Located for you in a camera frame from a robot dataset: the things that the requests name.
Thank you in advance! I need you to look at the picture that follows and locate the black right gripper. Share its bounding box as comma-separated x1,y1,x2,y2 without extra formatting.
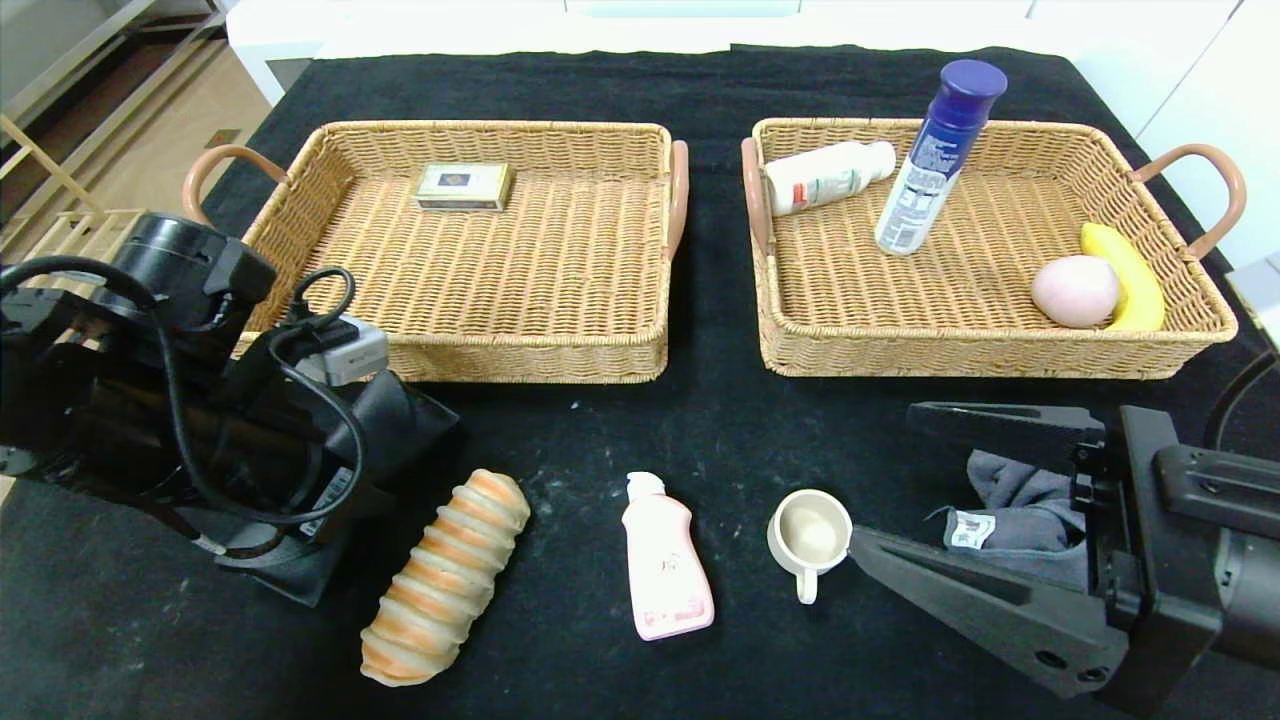
847,400,1280,718

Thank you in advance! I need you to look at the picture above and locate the pink detergent bottle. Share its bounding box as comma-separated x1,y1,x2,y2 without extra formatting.
620,472,716,642

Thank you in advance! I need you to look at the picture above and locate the spray can with blue cap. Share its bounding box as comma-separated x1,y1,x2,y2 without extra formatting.
875,58,1009,257

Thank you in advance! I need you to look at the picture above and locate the black glasses case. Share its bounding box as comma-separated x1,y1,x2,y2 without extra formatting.
215,372,463,608

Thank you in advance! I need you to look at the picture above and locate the grey towel with tag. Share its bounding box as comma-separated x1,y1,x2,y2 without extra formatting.
925,450,1091,591

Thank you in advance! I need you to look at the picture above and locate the cream ceramic mug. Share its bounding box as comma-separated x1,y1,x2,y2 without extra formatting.
766,489,854,606

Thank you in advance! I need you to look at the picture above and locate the pink peach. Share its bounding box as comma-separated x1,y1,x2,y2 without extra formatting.
1030,256,1120,329

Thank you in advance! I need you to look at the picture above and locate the yellow banana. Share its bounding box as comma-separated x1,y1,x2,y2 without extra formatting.
1078,223,1166,333

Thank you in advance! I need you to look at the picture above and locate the white plastic bottle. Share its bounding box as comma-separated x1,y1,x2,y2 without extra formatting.
763,141,897,219

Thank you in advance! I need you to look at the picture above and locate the striped orange bread roll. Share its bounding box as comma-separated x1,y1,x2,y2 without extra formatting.
360,469,532,689

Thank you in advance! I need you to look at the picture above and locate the small gold card box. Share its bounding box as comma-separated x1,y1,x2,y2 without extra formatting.
414,163,515,214

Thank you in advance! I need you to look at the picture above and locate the white counter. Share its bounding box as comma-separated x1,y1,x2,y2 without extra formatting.
225,0,1081,106

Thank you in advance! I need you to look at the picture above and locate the wicker basket with pink handles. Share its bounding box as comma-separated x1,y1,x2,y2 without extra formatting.
183,122,691,386
740,118,1247,381

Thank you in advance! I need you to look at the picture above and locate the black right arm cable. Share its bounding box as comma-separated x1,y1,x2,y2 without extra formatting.
1200,350,1280,451

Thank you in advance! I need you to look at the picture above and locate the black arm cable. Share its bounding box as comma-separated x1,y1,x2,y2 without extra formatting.
0,255,366,526
1200,350,1280,451

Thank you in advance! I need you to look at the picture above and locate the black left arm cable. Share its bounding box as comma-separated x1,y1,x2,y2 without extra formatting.
0,255,366,526

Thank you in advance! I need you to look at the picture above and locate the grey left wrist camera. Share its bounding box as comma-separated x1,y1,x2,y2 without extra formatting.
295,316,391,388

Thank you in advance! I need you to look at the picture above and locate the grey metal shelf frame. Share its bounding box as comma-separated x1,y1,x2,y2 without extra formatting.
0,0,229,131

